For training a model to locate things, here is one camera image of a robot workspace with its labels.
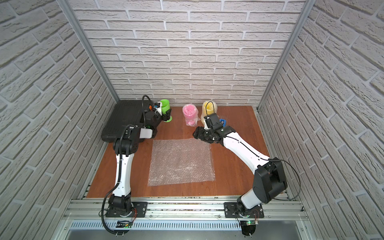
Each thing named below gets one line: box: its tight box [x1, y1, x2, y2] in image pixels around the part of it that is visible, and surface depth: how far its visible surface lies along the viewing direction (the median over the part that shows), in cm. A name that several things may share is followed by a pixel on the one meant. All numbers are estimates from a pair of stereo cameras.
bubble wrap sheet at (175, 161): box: [147, 138, 216, 187], surface depth 91 cm
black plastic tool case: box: [101, 100, 152, 142], surface depth 106 cm
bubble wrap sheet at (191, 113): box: [182, 103, 201, 127], surface depth 99 cm
